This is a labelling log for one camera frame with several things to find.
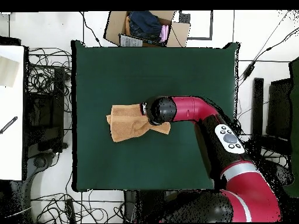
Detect black power adapter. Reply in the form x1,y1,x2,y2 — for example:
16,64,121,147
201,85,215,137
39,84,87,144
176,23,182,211
242,63,256,81

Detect long black adapter cable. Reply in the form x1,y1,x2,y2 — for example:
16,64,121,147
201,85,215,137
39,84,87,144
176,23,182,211
238,10,299,87

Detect black cable tangle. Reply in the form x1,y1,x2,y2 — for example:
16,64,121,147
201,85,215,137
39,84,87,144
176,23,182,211
27,47,72,113
234,130,290,169
30,190,127,223

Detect printed paper label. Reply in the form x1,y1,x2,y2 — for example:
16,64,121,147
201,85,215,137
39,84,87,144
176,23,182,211
119,34,144,48

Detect beige paper sheet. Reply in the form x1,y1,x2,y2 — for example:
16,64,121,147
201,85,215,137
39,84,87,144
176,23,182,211
0,55,21,89

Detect black striped stick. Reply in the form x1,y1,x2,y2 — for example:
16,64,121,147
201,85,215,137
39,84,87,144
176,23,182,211
0,115,19,135

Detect cardboard box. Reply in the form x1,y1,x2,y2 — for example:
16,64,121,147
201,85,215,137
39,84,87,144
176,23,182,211
103,10,191,48

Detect blue jeans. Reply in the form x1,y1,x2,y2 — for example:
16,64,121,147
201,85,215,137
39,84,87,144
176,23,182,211
127,10,164,43

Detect dark green table cloth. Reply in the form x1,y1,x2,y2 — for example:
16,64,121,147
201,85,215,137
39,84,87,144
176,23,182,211
71,40,241,193

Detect white side table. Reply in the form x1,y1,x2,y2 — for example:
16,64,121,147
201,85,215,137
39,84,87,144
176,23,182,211
0,44,26,181

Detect pink garment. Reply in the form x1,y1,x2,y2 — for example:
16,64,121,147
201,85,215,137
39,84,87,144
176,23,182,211
159,24,169,43

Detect black floor cable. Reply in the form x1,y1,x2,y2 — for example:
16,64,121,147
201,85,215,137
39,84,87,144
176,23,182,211
79,11,102,47

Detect orange terry towel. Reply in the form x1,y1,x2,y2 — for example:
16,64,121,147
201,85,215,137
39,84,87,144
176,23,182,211
106,103,172,143

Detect black equipment stand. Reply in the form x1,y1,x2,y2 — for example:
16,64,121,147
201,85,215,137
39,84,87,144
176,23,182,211
24,67,69,153
250,77,294,160

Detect tan cloth in box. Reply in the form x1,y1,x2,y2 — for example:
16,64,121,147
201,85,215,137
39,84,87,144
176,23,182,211
124,15,131,37

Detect black office chair base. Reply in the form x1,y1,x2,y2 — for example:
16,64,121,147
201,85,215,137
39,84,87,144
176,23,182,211
6,151,59,222
263,158,294,187

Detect black power strip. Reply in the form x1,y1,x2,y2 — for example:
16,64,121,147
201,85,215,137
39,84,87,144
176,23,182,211
64,197,76,223

